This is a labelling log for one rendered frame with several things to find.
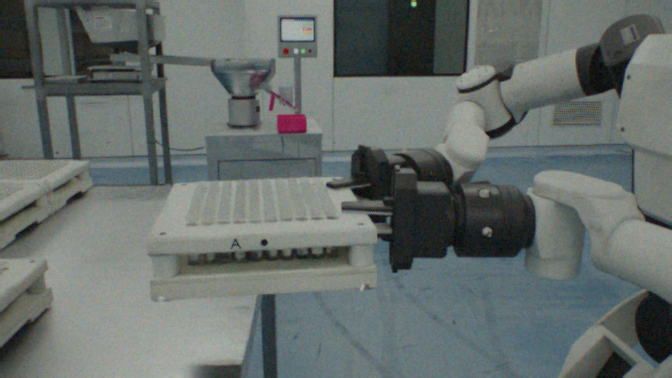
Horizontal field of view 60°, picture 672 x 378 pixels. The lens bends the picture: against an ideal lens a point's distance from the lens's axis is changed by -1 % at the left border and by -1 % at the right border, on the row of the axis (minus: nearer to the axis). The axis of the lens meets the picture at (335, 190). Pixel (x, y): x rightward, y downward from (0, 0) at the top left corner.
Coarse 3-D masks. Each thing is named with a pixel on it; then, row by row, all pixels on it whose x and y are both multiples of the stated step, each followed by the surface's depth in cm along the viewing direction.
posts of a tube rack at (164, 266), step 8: (352, 248) 65; (360, 248) 64; (368, 248) 64; (152, 256) 62; (160, 256) 61; (168, 256) 61; (176, 256) 62; (352, 256) 65; (360, 256) 64; (368, 256) 65; (160, 264) 61; (168, 264) 62; (176, 264) 62; (352, 264) 65; (360, 264) 65; (368, 264) 65; (160, 272) 62; (168, 272) 62; (176, 272) 63
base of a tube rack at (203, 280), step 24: (216, 264) 66; (240, 264) 66; (264, 264) 66; (288, 264) 66; (312, 264) 66; (336, 264) 66; (168, 288) 62; (192, 288) 62; (216, 288) 63; (240, 288) 63; (264, 288) 63; (288, 288) 64; (312, 288) 64; (336, 288) 65
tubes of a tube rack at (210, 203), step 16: (208, 192) 75; (224, 192) 75; (240, 192) 75; (256, 192) 75; (272, 192) 74; (304, 192) 75; (208, 208) 68; (224, 208) 68; (240, 208) 68; (256, 208) 68; (272, 208) 68; (288, 208) 67; (304, 208) 68
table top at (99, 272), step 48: (96, 192) 149; (144, 192) 149; (48, 240) 115; (96, 240) 115; (144, 240) 115; (96, 288) 93; (144, 288) 93; (48, 336) 78; (96, 336) 78; (144, 336) 78; (192, 336) 78; (240, 336) 78
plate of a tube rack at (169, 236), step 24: (192, 192) 78; (288, 192) 78; (336, 192) 78; (168, 216) 68; (216, 216) 68; (360, 216) 68; (168, 240) 61; (192, 240) 61; (216, 240) 61; (240, 240) 62; (264, 240) 62; (288, 240) 62; (312, 240) 63; (336, 240) 63; (360, 240) 64
